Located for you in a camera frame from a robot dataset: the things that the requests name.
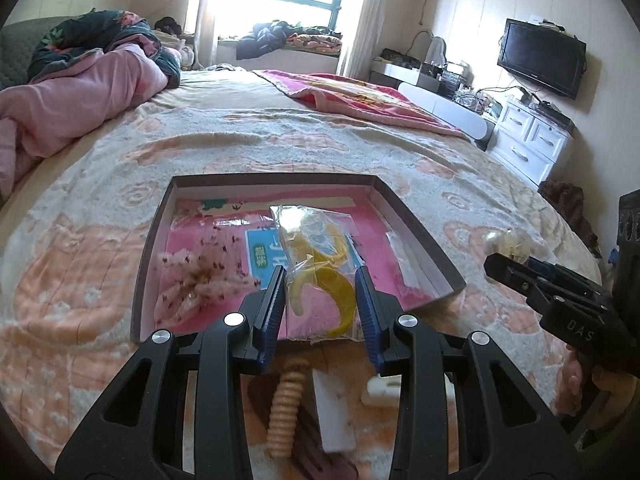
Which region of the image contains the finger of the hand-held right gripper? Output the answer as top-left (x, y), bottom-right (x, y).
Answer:
top-left (527, 257), bottom-right (608, 295)
top-left (484, 253), bottom-right (547, 313)

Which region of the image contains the pink quilt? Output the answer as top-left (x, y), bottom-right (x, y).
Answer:
top-left (0, 42), bottom-right (173, 196)

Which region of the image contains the small white hair clip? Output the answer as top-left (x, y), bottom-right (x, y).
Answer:
top-left (361, 376), bottom-right (401, 406)

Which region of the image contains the clear plastic packet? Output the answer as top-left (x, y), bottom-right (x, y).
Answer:
top-left (385, 230), bottom-right (441, 291)

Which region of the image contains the white paper card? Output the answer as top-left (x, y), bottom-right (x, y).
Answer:
top-left (311, 369), bottom-right (358, 453)

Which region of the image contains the tangle of cables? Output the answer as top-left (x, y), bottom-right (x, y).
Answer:
top-left (452, 87), bottom-right (503, 116)

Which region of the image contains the red and pink blanket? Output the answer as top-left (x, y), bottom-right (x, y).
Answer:
top-left (252, 69), bottom-right (471, 140)

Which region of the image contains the dark jacket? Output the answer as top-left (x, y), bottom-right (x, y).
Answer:
top-left (236, 21), bottom-right (291, 60)

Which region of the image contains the black set-top box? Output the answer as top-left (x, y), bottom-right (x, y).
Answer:
top-left (530, 101), bottom-right (575, 133)

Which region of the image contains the maroon long hair clip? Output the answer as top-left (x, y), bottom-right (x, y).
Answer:
top-left (245, 375), bottom-right (361, 480)

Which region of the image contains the black flat television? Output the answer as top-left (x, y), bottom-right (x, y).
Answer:
top-left (497, 18), bottom-right (587, 101)

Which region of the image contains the floral cushion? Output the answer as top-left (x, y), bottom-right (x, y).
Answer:
top-left (287, 32), bottom-right (345, 52)

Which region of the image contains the beige spiral hair clip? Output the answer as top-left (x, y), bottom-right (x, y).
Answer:
top-left (265, 359), bottom-right (307, 461)

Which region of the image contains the floral sheer scrunchie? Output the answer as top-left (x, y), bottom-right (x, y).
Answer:
top-left (154, 232), bottom-right (261, 328)

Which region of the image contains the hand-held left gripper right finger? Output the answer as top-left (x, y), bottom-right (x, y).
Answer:
top-left (354, 265), bottom-right (586, 480)

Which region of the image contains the person's right hand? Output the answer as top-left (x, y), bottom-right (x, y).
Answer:
top-left (589, 364), bottom-right (640, 416)

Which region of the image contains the white drawer cabinet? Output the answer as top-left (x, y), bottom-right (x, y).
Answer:
top-left (487, 96), bottom-right (573, 186)

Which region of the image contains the shallow brown box pink inside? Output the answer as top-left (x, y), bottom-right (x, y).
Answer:
top-left (130, 174), bottom-right (467, 345)

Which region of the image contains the brown fluffy cloth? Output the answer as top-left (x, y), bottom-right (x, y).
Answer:
top-left (537, 180), bottom-right (601, 258)

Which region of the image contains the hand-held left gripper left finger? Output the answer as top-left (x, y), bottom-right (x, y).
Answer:
top-left (54, 265), bottom-right (287, 480)

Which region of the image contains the dark floral quilt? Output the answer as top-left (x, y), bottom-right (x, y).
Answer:
top-left (27, 9), bottom-right (182, 91)

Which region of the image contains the green quilted headboard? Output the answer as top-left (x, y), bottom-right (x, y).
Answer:
top-left (0, 16), bottom-right (76, 91)

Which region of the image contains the white rounded footboard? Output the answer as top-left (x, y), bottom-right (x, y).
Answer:
top-left (397, 82), bottom-right (496, 142)

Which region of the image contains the white desk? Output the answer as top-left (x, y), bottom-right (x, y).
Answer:
top-left (370, 57), bottom-right (441, 93)

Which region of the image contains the white desk lamp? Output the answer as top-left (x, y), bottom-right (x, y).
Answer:
top-left (410, 30), bottom-right (447, 68)

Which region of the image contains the metal desk rack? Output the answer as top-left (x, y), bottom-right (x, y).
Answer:
top-left (437, 62), bottom-right (473, 93)

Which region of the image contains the black bag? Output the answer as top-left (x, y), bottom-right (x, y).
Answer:
top-left (154, 16), bottom-right (186, 36)

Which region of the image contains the white flower claw clip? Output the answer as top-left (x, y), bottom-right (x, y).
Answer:
top-left (482, 230), bottom-right (536, 266)

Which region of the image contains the sheer white curtain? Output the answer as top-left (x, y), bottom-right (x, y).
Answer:
top-left (182, 0), bottom-right (236, 68)
top-left (336, 0), bottom-right (383, 78)

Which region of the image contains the blue printed card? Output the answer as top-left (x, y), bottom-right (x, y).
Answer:
top-left (241, 229), bottom-right (368, 291)

